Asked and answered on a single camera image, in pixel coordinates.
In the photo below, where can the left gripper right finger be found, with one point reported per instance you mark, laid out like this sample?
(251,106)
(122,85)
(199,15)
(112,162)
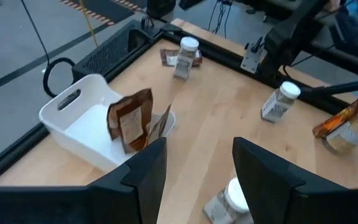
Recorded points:
(291,205)

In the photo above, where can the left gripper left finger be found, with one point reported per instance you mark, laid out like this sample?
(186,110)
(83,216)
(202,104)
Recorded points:
(104,205)

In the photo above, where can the bagel seasoning jar white lid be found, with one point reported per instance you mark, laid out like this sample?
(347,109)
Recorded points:
(228,199)
(185,60)
(278,104)

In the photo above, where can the brown spice packet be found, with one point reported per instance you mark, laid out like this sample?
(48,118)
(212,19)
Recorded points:
(129,121)
(166,57)
(160,126)
(331,124)

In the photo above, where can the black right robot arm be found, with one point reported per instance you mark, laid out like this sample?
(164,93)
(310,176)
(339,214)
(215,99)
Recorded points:
(291,37)

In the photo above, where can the black mesh computer case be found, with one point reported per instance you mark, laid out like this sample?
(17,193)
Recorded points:
(110,53)

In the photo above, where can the black mat hazard-striped edge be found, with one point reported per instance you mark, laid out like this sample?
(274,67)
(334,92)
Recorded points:
(104,9)

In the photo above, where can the person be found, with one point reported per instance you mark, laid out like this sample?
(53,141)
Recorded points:
(332,3)

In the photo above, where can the silver mounting bracket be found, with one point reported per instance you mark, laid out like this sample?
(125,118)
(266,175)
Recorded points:
(251,60)

